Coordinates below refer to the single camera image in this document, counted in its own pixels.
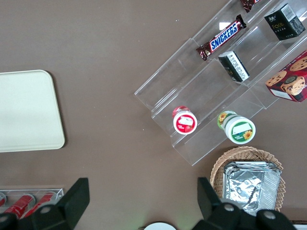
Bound aluminium foil container stack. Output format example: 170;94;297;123
222;161;282;216

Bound light wicker basket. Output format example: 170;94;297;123
210;146;286;214

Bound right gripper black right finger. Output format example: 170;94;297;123
190;176;256;230

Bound small black carton box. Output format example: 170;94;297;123
263;2;307;41
217;50;250;83

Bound green lid sunflower jar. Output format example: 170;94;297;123
217;110;256;145

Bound Snickers chocolate bar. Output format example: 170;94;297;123
240;0;262;14
195;14;247;62

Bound clear acrylic bottle rack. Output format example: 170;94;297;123
0;188;65;216

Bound red lid jar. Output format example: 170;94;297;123
172;106;198;136

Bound cream plastic tray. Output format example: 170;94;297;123
0;69;66;153

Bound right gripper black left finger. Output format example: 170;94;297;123
24;177;91;230

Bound red cookie box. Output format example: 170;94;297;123
265;49;307;103

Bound clear acrylic stepped shelf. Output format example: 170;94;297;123
133;0;307;167

